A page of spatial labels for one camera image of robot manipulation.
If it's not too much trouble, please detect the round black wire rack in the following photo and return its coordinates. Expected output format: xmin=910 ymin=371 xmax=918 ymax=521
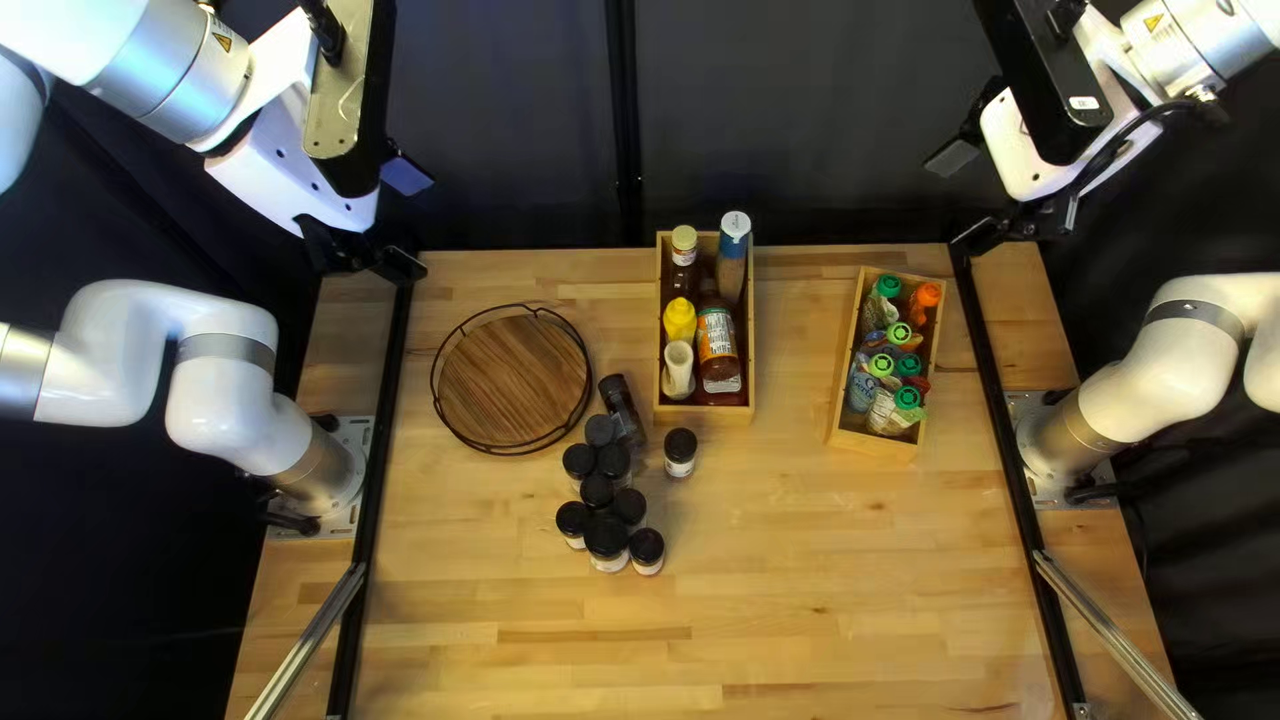
xmin=430 ymin=303 xmax=594 ymax=457

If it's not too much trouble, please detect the white blue pouch green cap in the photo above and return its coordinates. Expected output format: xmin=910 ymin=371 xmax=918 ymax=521
xmin=847 ymin=352 xmax=896 ymax=414

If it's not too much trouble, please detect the amber sauce bottle orange label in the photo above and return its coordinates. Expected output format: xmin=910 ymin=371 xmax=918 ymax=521
xmin=694 ymin=295 xmax=748 ymax=403

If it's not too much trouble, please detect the cream squeeze bottle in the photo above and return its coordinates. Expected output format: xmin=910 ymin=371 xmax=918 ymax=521
xmin=661 ymin=340 xmax=698 ymax=401

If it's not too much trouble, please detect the brown bottle beige lid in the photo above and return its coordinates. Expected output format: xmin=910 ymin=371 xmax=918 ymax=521
xmin=668 ymin=224 xmax=701 ymax=301

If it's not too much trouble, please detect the silver mounting plate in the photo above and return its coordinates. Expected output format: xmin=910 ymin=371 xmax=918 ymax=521
xmin=263 ymin=413 xmax=377 ymax=542
xmin=1003 ymin=390 xmax=1121 ymax=511

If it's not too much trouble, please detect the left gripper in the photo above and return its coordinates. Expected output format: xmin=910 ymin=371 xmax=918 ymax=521
xmin=205 ymin=12 xmax=436 ymax=288

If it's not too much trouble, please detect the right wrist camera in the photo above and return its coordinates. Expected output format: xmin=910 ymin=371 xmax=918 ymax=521
xmin=973 ymin=0 xmax=1118 ymax=168

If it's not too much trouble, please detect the black frame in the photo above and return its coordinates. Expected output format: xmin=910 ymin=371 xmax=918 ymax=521
xmin=240 ymin=0 xmax=1206 ymax=720

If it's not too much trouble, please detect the yellow mustard bottle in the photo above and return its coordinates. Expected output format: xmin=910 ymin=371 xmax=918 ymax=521
xmin=661 ymin=296 xmax=699 ymax=346

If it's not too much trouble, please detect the rectangular wooden box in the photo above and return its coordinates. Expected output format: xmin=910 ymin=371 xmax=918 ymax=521
xmin=653 ymin=230 xmax=758 ymax=429
xmin=824 ymin=264 xmax=949 ymax=463

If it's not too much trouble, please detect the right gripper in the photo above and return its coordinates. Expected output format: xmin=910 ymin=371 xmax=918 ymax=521
xmin=922 ymin=5 xmax=1166 ymax=258

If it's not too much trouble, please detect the black cable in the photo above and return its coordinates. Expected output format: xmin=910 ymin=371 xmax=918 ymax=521
xmin=1062 ymin=98 xmax=1206 ymax=206

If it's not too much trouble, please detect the brown sauce bottle white cap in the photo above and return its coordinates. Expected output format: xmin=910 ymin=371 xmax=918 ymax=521
xmin=716 ymin=209 xmax=754 ymax=306

